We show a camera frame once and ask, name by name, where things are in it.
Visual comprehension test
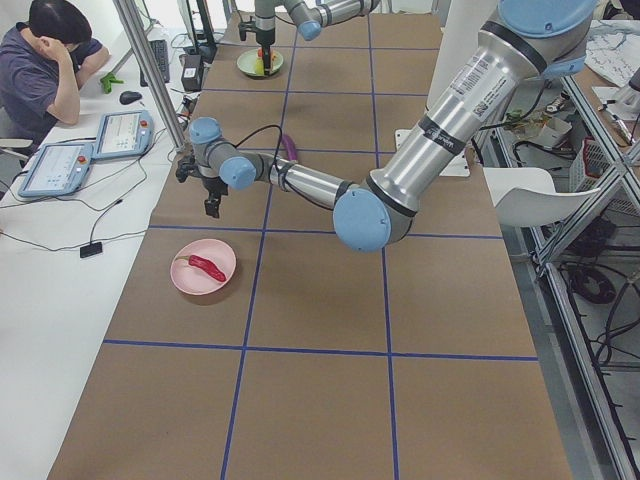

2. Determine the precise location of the seated person dark shirt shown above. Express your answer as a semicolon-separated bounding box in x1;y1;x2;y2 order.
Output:
1;1;110;145

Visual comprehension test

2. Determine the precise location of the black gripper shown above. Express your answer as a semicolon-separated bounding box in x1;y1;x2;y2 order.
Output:
175;154;228;218
238;16;276;75

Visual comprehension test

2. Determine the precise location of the yellow pink peach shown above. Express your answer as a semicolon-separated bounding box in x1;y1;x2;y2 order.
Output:
254;57;265;77

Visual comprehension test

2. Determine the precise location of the red chili pepper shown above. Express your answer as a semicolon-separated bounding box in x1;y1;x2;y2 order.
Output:
177;255;227;283

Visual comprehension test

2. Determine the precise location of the small black desk device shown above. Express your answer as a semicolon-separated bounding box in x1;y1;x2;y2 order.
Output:
79;241;103;259

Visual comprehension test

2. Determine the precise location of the near teach pendant tablet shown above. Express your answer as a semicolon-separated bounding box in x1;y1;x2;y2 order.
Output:
18;142;93;198

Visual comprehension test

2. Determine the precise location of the white chair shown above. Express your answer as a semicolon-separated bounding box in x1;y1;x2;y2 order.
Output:
483;167;601;227

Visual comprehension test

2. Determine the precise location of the green plate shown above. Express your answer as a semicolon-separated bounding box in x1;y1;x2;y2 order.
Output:
236;48;284;78

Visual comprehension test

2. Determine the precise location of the black keyboard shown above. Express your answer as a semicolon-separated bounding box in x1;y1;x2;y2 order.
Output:
149;39;171;84

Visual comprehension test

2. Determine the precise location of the aluminium frame post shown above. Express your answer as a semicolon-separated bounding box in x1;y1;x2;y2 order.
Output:
113;0;187;153

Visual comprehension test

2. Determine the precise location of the pink plate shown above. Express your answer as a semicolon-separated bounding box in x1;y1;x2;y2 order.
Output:
170;239;236;295

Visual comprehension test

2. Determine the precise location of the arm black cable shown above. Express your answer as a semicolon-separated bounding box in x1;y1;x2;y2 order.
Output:
234;124;301;196

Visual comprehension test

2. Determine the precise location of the green toy object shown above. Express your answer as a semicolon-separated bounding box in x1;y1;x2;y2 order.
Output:
100;72;124;94

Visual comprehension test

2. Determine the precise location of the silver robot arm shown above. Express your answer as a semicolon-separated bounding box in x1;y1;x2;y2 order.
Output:
176;1;595;252
238;0;379;76

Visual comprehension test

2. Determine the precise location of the black computer mouse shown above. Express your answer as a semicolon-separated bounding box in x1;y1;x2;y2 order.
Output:
119;91;142;105

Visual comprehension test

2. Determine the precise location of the purple eggplant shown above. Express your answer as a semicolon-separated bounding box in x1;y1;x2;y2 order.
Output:
281;134;298;161

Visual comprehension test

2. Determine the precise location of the far teach pendant tablet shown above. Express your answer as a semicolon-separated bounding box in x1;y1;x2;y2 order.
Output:
92;110;154;160

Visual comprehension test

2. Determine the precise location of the teach pendant tablet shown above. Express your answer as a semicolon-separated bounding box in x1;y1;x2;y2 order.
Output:
92;110;154;160
18;142;93;198

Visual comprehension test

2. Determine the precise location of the white plastic basket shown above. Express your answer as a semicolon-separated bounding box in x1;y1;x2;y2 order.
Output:
569;138;614;192

